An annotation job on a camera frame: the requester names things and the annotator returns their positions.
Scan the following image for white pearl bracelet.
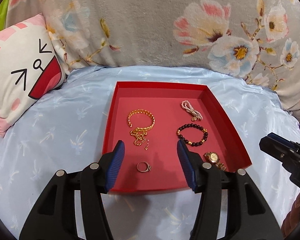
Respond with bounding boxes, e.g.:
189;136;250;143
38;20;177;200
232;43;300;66
180;100;203;122

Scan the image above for silver stone ring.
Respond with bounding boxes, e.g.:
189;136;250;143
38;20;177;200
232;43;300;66
136;161;152;173

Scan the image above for gold chain bracelet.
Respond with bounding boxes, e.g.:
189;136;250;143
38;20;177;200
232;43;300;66
129;128;151;151

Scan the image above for gold wrist watch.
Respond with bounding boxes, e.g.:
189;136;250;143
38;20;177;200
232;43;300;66
204;152;226;171

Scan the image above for red shallow tray box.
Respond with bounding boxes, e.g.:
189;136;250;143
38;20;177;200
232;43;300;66
103;81;251;194

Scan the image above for black bead bracelet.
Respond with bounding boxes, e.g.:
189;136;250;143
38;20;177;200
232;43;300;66
176;122;209;147

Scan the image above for light blue satin sheet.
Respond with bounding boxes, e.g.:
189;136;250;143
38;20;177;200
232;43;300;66
0;66;300;237

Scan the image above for gold twisted bangle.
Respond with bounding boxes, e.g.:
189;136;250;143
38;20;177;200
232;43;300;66
127;109;155;131

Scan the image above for white pink bunny pillow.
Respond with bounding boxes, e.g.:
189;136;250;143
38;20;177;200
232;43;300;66
0;14;65;137

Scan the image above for grey floral blanket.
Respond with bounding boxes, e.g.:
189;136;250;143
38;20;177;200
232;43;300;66
6;0;300;121

